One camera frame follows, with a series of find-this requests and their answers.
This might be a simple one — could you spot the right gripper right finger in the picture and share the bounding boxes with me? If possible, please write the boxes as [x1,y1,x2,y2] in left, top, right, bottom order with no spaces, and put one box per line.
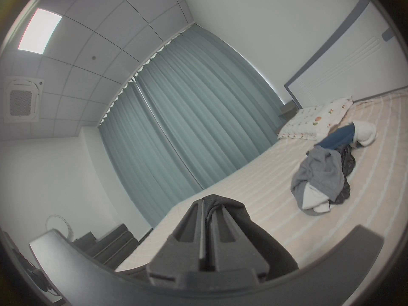
[207,204,269,280]

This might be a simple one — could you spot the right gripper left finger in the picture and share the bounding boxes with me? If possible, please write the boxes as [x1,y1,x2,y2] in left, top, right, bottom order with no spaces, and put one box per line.
[147,199,208,281]

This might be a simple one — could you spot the black T-shirt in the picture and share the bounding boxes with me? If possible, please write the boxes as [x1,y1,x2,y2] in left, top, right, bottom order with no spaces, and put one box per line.
[202,194,300,281]

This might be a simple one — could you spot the bed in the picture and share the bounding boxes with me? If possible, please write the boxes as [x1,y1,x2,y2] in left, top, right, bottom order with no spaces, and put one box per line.
[115,0,408,272]

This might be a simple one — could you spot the pile of clothes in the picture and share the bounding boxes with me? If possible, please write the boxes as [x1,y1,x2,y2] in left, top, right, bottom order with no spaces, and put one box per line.
[291,121,378,217]

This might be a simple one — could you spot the black chest of drawers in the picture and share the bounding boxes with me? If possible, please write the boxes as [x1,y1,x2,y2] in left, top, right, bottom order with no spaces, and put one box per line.
[73,223,141,268]

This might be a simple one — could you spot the blue-green curtain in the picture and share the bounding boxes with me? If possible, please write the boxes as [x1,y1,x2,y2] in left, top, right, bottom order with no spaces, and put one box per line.
[134,23,287,190]
[97,80,204,230]

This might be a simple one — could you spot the grey bedside table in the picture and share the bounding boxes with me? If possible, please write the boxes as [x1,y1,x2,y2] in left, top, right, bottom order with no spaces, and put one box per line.
[278,101,302,120]

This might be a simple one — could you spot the white printed pillow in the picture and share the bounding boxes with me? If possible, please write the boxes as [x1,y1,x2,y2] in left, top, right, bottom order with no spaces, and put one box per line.
[277,97,354,141]

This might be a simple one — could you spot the ceiling air conditioner vent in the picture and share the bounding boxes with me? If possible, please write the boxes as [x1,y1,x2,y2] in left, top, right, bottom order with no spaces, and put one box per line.
[5,77,44,123]

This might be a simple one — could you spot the ceiling light panel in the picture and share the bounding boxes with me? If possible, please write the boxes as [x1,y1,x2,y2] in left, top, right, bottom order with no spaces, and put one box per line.
[17,8,62,55]

